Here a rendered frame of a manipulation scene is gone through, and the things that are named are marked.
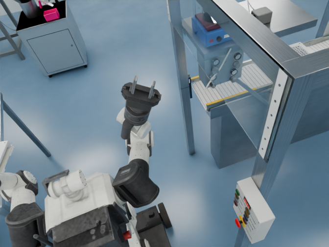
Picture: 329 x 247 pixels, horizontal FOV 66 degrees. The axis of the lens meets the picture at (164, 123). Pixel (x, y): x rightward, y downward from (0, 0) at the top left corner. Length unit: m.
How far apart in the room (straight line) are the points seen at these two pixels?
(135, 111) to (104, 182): 0.31
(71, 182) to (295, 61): 0.74
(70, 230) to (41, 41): 3.00
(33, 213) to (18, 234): 0.07
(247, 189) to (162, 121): 1.90
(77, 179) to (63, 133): 2.23
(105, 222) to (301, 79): 0.72
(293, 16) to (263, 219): 1.07
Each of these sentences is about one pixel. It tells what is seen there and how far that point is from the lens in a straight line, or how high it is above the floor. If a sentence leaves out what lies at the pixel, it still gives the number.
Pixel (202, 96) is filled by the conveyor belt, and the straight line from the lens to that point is 1.71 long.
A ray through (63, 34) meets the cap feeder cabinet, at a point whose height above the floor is 0.57.
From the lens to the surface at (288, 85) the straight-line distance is 0.62.
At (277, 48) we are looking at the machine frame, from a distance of 0.69.
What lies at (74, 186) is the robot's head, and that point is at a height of 1.37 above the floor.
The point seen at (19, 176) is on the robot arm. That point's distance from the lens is 1.30.
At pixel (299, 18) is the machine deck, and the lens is 1.59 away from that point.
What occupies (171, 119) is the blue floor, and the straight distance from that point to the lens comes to 2.79.
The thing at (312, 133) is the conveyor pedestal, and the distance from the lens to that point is 2.73.
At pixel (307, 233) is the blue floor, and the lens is 2.32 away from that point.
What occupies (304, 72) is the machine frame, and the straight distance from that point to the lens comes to 0.63.
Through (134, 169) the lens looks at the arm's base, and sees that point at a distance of 0.95.
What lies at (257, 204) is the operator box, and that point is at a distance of 1.02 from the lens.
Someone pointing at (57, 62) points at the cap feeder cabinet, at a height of 0.21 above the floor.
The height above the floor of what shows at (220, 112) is 0.84.
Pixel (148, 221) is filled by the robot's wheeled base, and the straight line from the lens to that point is 2.04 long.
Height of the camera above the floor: 2.10
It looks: 49 degrees down
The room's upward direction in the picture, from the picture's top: 13 degrees counter-clockwise
